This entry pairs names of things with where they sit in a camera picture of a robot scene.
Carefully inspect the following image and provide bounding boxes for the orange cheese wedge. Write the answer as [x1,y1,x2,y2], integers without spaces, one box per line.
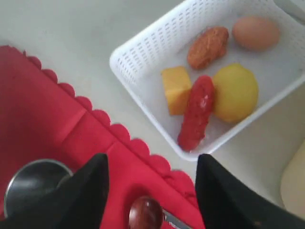
[161,66,192,115]

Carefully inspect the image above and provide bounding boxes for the red scalloped cloth mat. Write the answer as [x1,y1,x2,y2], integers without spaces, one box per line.
[0,46,204,229]

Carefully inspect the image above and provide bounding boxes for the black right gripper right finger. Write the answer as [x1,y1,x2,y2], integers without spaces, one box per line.
[195,154,305,229]

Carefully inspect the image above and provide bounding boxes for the yellow lemon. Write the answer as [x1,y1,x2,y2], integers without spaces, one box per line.
[213,63,259,123]

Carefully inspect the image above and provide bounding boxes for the red sausage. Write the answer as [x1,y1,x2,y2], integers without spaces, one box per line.
[177,75,215,151]

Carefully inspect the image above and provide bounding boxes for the white perforated plastic basket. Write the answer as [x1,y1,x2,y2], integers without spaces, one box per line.
[110,0,305,161]

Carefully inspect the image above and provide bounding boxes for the stainless steel cup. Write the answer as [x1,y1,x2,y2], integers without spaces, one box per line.
[3,159,73,218]

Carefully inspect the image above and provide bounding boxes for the dark wooden spoon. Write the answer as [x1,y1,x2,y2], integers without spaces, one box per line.
[129,196,163,229]

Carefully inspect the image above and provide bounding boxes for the brown egg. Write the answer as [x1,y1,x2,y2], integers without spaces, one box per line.
[232,16,281,52]

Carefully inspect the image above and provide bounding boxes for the fried chicken nugget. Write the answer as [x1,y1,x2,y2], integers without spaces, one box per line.
[187,26,229,70]

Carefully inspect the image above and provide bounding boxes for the cream plastic bin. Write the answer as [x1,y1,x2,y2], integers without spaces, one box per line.
[271,0,305,210]

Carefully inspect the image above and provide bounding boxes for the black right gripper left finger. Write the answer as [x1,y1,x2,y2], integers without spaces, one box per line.
[0,154,109,229]

